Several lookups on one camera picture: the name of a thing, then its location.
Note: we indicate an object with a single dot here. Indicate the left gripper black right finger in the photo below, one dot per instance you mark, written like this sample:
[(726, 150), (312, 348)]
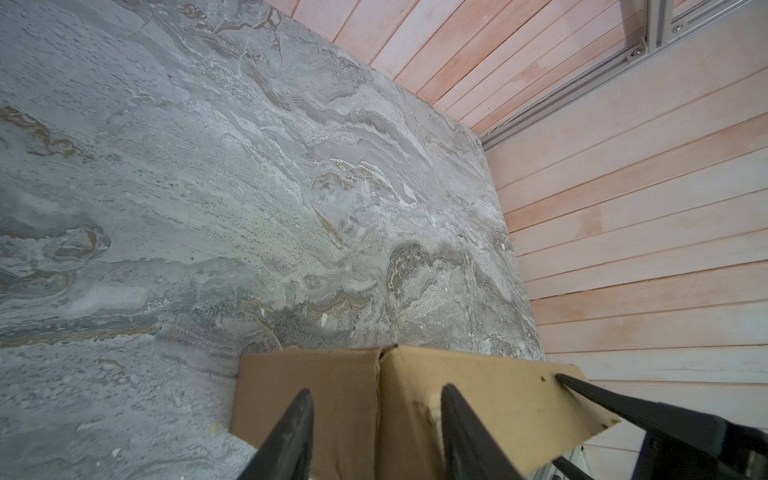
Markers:
[(469, 449)]

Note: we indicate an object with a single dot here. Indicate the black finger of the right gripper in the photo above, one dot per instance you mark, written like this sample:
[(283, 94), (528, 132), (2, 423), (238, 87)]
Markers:
[(709, 434)]

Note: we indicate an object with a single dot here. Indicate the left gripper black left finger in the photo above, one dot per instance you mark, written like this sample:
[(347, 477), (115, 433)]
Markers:
[(287, 451)]

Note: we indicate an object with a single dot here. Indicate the brown cardboard box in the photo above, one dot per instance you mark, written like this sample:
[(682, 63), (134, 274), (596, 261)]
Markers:
[(377, 410)]

